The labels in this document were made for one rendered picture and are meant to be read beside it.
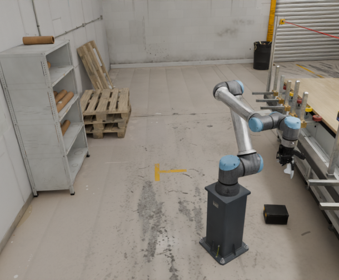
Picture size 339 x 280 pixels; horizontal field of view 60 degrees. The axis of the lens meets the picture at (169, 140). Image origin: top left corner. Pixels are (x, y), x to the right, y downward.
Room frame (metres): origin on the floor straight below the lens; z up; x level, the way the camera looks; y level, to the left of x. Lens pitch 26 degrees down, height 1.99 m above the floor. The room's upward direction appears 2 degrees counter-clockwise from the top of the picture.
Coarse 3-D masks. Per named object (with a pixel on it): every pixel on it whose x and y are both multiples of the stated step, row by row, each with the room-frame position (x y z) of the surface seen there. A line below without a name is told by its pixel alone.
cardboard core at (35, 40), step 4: (36, 36) 3.24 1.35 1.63; (40, 36) 3.24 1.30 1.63; (44, 36) 3.24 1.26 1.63; (48, 36) 3.23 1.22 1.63; (52, 36) 3.25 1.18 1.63; (24, 40) 3.20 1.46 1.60; (28, 40) 3.20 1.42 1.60; (32, 40) 3.21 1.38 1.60; (36, 40) 3.21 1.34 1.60; (40, 40) 3.21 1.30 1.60; (44, 40) 3.21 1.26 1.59; (48, 40) 3.21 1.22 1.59; (52, 40) 3.28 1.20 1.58; (24, 44) 3.23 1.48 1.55
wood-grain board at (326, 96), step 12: (300, 84) 3.64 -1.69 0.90; (312, 84) 3.63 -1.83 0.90; (324, 84) 3.61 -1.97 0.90; (336, 84) 3.59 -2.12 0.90; (300, 96) 3.19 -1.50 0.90; (312, 96) 3.17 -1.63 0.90; (324, 96) 3.16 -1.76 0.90; (336, 96) 3.15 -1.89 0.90; (312, 108) 2.80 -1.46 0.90; (324, 108) 2.78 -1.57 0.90; (336, 108) 2.77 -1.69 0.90; (324, 120) 2.50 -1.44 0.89; (336, 120) 2.48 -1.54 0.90; (336, 132) 2.25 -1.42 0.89
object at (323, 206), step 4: (320, 204) 1.36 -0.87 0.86; (324, 204) 1.35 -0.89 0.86; (328, 204) 1.35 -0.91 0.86; (332, 204) 1.35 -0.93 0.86; (336, 204) 1.35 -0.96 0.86; (320, 208) 1.35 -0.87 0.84; (324, 208) 1.34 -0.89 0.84; (328, 208) 1.34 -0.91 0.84; (332, 208) 1.34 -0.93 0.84; (336, 208) 1.34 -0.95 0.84
